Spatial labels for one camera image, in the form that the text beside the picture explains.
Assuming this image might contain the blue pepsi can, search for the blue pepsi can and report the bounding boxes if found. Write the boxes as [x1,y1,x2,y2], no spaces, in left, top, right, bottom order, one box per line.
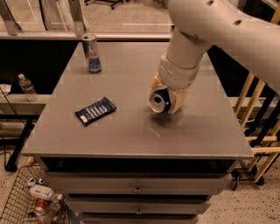
[149,88,171,113]

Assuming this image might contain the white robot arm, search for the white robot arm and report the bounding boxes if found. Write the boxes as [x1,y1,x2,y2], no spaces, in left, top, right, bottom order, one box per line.
[149,0,280,115]

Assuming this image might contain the grey drawer cabinet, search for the grey drawer cabinet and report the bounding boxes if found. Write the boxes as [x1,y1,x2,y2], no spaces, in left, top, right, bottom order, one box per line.
[23,42,252,224]

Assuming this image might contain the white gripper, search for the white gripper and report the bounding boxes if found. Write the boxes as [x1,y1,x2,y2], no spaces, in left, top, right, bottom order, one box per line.
[149,53,200,115]

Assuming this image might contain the clear plastic water bottle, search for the clear plastic water bottle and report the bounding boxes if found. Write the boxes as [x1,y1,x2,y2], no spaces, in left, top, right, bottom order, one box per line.
[18,73,39,102]

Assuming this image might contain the white bottle in basket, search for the white bottle in basket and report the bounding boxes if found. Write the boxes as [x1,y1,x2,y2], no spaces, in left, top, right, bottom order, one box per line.
[29,185,55,201]

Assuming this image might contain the red can in basket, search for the red can in basket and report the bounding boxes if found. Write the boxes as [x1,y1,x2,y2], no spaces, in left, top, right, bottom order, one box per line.
[34,199,48,215]

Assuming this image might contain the black wire basket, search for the black wire basket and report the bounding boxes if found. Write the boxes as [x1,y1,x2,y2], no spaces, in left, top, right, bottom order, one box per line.
[0,164,69,224]

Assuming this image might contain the dark blue snack packet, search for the dark blue snack packet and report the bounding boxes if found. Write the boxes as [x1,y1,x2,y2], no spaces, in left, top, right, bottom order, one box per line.
[74,97,116,127]

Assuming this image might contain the grey side bench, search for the grey side bench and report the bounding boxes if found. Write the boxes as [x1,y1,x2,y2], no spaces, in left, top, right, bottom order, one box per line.
[0,94,50,172]

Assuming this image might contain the red bull can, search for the red bull can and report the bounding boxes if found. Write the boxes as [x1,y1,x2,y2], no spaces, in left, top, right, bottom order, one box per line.
[81,33,102,74]

